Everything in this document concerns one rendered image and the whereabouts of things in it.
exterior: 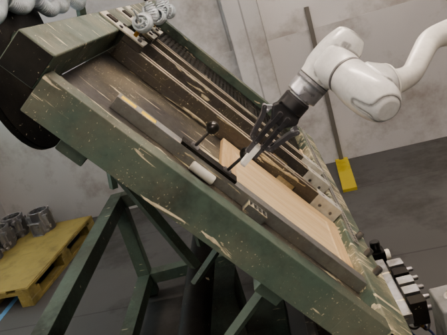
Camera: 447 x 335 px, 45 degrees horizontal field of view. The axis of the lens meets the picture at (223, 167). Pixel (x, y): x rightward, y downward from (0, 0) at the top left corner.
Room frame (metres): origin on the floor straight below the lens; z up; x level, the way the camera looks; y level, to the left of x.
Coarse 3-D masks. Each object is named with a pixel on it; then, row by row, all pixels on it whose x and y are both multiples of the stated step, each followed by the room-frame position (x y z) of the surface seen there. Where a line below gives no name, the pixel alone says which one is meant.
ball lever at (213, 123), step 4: (208, 124) 1.46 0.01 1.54; (212, 124) 1.46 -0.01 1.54; (216, 124) 1.46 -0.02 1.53; (208, 128) 1.46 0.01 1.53; (212, 128) 1.45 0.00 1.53; (216, 128) 1.46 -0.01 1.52; (208, 132) 1.46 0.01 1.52; (212, 132) 1.46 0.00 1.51; (216, 132) 1.46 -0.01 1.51; (204, 136) 1.49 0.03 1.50; (200, 140) 1.50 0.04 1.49; (192, 144) 1.52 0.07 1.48; (196, 144) 1.52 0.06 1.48; (196, 148) 1.52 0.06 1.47
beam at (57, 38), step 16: (80, 16) 1.79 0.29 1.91; (96, 16) 1.95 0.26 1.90; (32, 32) 1.32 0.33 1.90; (48, 32) 1.41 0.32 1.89; (64, 32) 1.50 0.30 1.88; (80, 32) 1.62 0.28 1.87; (96, 32) 1.75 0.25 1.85; (112, 32) 1.90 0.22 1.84; (16, 48) 1.28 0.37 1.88; (32, 48) 1.28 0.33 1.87; (48, 48) 1.29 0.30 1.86; (64, 48) 1.38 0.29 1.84; (80, 48) 1.51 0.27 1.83; (96, 48) 1.79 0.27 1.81; (0, 64) 1.29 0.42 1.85; (16, 64) 1.29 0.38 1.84; (32, 64) 1.28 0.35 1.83; (48, 64) 1.28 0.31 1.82; (64, 64) 1.45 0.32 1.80; (32, 80) 1.28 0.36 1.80
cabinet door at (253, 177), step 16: (224, 144) 1.91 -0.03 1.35; (224, 160) 1.73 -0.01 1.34; (240, 176) 1.70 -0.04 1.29; (256, 176) 1.82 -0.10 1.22; (272, 176) 1.96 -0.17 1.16; (256, 192) 1.65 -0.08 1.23; (272, 192) 1.78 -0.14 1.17; (288, 192) 1.91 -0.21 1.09; (288, 208) 1.73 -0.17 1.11; (304, 208) 1.87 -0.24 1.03; (304, 224) 1.68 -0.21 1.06; (320, 224) 1.82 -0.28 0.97; (320, 240) 1.64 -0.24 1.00; (336, 240) 1.75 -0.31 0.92
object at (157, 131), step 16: (128, 112) 1.52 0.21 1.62; (144, 128) 1.52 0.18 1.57; (160, 128) 1.51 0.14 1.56; (160, 144) 1.52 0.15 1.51; (176, 144) 1.51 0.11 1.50; (192, 160) 1.51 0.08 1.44; (224, 192) 1.50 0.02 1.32; (240, 192) 1.50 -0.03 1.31; (272, 208) 1.53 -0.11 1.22; (272, 224) 1.49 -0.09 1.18; (288, 224) 1.49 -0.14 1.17; (288, 240) 1.49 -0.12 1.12; (304, 240) 1.48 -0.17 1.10; (320, 256) 1.48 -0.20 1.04; (336, 256) 1.51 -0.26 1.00; (336, 272) 1.47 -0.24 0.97; (352, 272) 1.48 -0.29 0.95
